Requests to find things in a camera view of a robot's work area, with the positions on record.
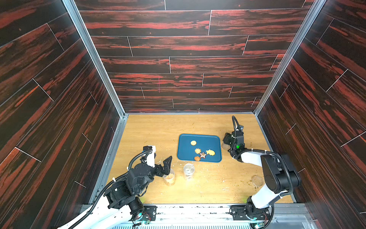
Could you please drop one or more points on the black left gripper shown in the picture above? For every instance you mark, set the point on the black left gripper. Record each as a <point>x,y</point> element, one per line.
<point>166,169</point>

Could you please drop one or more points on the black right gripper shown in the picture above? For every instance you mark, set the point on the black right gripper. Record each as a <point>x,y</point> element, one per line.
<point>228,140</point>

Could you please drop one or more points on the clear round jar lid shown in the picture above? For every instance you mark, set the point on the clear round jar lid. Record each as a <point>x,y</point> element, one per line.
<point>257,181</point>

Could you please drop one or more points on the clear plastic cookie jar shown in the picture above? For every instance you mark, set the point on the clear plastic cookie jar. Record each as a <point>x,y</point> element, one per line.
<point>225,146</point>

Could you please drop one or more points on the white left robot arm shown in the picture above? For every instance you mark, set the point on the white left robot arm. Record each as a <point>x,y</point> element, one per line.
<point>119,201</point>

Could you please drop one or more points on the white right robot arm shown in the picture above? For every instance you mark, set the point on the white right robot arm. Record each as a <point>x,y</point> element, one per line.
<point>280,177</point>

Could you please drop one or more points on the clear jar with yellow snacks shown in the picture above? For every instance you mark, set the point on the clear jar with yellow snacks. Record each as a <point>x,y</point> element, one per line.
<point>170,178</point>

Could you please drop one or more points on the clear empty plastic jar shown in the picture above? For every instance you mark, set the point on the clear empty plastic jar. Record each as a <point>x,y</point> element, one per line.
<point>189,170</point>

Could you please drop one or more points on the flower shaped butter cookie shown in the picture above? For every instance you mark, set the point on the flower shaped butter cookie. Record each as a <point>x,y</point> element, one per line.
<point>198,150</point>

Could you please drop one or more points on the round plain cookie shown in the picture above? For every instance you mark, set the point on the round plain cookie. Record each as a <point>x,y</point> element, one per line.
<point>193,142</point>

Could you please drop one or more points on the blue plastic tray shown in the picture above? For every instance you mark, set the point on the blue plastic tray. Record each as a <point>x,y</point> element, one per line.
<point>186,152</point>

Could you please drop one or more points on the brown star iced cookie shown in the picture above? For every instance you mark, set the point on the brown star iced cookie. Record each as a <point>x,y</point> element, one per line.
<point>202,155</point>

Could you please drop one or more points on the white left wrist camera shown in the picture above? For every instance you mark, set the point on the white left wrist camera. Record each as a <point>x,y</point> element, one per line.
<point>149,156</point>

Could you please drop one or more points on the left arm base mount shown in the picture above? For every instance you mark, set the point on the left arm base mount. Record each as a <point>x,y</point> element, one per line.
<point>143,213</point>

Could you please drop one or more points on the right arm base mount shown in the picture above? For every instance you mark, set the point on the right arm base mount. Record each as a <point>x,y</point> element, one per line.
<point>250,212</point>

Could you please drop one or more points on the aluminium corner post right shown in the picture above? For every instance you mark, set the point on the aluminium corner post right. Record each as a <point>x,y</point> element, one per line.
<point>308,21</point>

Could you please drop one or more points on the aluminium corner post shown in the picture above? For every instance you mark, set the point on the aluminium corner post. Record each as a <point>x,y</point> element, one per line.
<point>308,21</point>
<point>80,26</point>

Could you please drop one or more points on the aluminium corner post left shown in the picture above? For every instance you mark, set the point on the aluminium corner post left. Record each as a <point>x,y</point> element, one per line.
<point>80,26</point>

